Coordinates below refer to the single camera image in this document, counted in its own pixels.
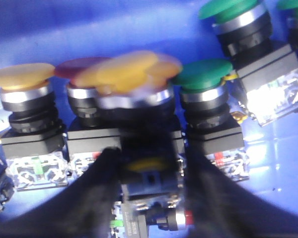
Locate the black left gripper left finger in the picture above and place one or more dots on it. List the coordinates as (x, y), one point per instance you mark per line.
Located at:
(82, 210)

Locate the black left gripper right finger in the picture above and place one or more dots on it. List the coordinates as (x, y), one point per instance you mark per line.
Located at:
(223, 209)

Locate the yellow mushroom push button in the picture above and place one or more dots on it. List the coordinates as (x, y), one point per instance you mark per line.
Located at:
(133, 91)

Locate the small red flat push button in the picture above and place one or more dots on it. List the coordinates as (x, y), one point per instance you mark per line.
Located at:
(129, 223)

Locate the dark red mushroom push button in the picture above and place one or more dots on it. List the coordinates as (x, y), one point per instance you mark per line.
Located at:
(88, 134)

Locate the green push button centre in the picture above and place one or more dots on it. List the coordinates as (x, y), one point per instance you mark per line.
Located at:
(210, 127)

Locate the green push button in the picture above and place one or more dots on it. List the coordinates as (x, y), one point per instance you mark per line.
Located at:
(210, 127)
(266, 86)

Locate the yellow push button far left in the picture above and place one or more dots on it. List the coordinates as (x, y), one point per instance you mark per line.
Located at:
(34, 145)

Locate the green push button upper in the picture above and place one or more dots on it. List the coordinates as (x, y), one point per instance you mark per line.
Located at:
(266, 86)

